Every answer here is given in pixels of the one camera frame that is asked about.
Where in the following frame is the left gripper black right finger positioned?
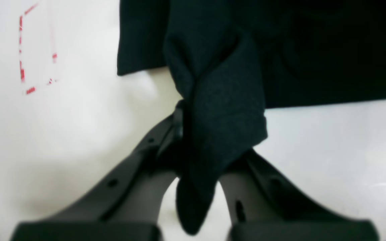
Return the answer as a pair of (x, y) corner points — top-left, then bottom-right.
(219, 150), (379, 241)

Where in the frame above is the red tape rectangle marking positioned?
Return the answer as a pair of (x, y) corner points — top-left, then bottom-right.
(18, 0), (60, 95)

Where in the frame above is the black T-shirt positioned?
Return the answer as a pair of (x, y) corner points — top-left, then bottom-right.
(117, 0), (386, 235)

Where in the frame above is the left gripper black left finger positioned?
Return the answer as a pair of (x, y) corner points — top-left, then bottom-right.
(12, 100), (184, 241)

